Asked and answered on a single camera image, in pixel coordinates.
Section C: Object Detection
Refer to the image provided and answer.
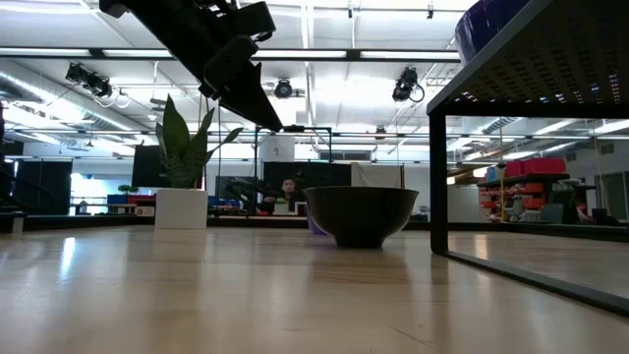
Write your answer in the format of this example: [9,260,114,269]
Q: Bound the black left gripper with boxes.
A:
[164,0,285,133]

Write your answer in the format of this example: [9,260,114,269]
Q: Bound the blue plastic bowl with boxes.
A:
[453,0,533,66]
[306,215,329,236]

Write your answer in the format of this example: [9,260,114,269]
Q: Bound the black bowl floral print inside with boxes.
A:
[303,185,421,250]

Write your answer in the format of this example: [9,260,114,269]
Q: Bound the black ceiling spotlight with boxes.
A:
[391,66,427,104]
[65,62,115,99]
[273,78,295,100]

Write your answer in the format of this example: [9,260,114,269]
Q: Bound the green snake plant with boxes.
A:
[154,93,246,191]

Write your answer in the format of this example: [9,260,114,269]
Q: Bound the person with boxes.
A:
[262,175,309,216]

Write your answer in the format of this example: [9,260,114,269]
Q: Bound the black panel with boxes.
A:
[14,159,74,215]
[262,161,353,191]
[131,144,171,189]

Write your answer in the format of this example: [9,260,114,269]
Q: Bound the white plant pot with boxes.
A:
[154,187,209,231]

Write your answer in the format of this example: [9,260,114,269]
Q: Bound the white cloth panel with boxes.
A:
[350,162,406,190]

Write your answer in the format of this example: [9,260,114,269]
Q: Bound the black perforated metal rack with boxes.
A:
[425,0,629,319]

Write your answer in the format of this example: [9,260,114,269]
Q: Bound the shelving with red bins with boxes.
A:
[477,156,599,225]

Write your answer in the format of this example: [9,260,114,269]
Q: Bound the black overhead frame bar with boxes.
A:
[0,46,463,64]

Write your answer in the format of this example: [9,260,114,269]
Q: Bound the black aluminium table frame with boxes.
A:
[0,213,629,243]

